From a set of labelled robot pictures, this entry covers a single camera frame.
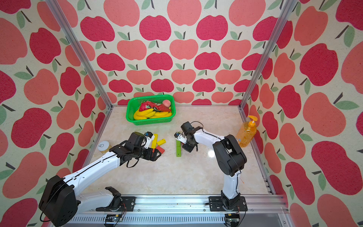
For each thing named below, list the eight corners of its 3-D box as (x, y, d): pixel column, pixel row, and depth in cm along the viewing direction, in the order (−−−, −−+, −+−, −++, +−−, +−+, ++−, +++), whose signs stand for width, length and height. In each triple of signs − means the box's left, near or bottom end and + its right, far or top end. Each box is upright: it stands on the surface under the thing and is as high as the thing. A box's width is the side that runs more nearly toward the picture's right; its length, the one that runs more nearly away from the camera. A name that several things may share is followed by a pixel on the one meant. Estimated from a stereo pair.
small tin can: (99, 154, 95) (95, 150, 90) (103, 145, 100) (99, 140, 95) (110, 154, 95) (107, 150, 90) (114, 145, 100) (110, 140, 95)
